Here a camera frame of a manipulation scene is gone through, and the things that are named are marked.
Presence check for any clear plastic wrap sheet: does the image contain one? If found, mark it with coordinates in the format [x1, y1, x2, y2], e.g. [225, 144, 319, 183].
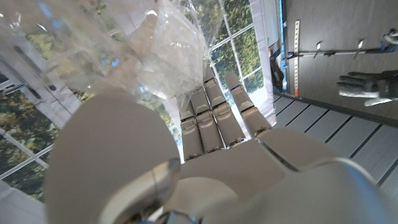
[0, 0, 227, 101]

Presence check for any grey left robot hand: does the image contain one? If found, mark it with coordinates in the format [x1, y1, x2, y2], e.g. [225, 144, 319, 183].
[45, 66, 398, 224]

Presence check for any black bag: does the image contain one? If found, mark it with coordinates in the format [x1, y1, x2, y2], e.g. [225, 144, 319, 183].
[269, 42, 285, 91]

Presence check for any black metal rod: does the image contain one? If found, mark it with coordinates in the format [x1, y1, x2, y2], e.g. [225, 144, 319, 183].
[283, 45, 398, 60]

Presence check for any blue white clamp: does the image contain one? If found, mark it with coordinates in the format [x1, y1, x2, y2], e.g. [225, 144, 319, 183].
[381, 28, 398, 53]

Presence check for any white perforated metal rail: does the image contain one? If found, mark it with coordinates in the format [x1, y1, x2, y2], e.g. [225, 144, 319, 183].
[293, 20, 301, 98]

